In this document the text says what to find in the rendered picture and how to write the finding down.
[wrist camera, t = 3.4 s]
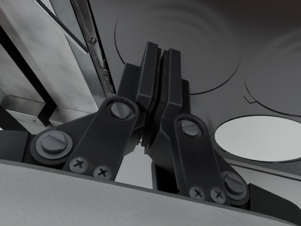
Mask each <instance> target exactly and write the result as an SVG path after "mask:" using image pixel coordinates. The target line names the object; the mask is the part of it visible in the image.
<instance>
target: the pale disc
mask: <svg viewBox="0 0 301 226"><path fill-rule="evenodd" d="M215 140H216V142H217V144H218V145H219V146H220V147H221V148H223V149H224V150H226V151H228V152H229V153H232V154H234V155H237V156H240V157H243V158H247V159H252V160H258V161H286V160H292V159H296V158H299V157H301V123H299V122H296V121H293V120H290V119H286V118H281V117H273V116H248V117H241V118H237V119H233V120H230V121H228V122H226V123H224V124H222V125H221V126H220V127H219V128H218V129H217V130H216V132H215Z"/></svg>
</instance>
